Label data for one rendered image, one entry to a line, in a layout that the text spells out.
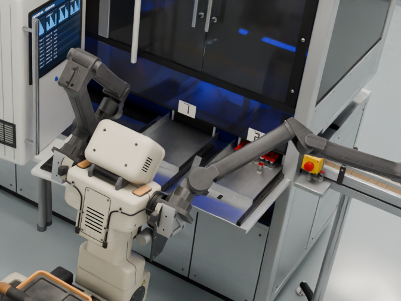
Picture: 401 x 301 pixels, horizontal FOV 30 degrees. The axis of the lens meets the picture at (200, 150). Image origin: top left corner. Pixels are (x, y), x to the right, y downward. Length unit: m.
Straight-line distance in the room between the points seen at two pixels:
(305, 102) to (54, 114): 1.08
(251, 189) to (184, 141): 0.41
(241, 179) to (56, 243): 1.31
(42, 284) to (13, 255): 1.46
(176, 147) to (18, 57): 0.78
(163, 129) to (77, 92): 1.10
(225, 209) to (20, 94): 0.92
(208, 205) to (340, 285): 1.31
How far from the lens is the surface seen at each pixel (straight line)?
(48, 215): 3.81
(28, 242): 4.05
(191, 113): 3.23
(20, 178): 4.14
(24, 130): 3.10
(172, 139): 3.27
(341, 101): 3.42
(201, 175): 2.37
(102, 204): 2.40
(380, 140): 5.32
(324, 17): 2.79
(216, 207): 2.92
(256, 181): 3.09
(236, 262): 3.53
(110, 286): 2.66
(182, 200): 2.36
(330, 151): 2.50
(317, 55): 2.85
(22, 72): 2.96
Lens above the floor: 2.67
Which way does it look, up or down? 34 degrees down
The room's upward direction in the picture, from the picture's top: 8 degrees clockwise
